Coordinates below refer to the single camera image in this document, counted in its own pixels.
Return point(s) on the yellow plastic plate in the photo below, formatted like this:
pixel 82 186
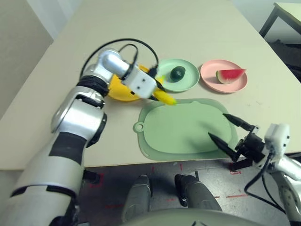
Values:
pixel 117 91

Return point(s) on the green silicone cutting mat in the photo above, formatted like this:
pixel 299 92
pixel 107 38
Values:
pixel 176 131

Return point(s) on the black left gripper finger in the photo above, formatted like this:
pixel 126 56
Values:
pixel 161 86
pixel 154 97

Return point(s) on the yellow toy banana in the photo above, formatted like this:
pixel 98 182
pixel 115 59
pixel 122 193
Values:
pixel 167 99

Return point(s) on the pink plastic plate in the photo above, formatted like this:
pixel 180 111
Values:
pixel 209 73

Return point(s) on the mint green plastic plate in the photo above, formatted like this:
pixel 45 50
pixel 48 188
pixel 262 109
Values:
pixel 188 77

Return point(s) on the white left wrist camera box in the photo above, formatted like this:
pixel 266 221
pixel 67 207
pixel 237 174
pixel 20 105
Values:
pixel 141 82

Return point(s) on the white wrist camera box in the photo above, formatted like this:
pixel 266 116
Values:
pixel 141 82
pixel 277 136

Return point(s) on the red toy watermelon slice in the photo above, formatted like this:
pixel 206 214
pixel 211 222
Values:
pixel 230 75

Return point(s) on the grey robot torso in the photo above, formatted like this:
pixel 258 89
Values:
pixel 188 219

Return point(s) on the beige side table black legs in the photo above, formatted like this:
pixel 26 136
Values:
pixel 291 14

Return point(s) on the dark green toy avocado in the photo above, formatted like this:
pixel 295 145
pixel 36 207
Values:
pixel 177 73

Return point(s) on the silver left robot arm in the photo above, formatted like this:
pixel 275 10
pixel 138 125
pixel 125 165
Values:
pixel 77 117

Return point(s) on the grey robot leg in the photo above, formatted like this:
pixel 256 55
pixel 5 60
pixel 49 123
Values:
pixel 197 195
pixel 137 200

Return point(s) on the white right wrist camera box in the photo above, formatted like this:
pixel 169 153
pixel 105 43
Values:
pixel 277 136

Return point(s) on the black table leg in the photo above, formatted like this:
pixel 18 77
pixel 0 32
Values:
pixel 242 164
pixel 91 176

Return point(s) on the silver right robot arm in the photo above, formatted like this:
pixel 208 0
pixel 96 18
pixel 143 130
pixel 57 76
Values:
pixel 289 169

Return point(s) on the beige partition board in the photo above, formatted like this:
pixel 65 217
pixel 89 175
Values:
pixel 18 58

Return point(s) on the grey left robot leg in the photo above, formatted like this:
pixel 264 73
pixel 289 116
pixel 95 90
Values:
pixel 137 200

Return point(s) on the grey right robot leg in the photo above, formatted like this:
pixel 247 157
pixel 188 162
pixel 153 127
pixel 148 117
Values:
pixel 197 195

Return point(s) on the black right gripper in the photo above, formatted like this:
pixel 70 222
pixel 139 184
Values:
pixel 252 146

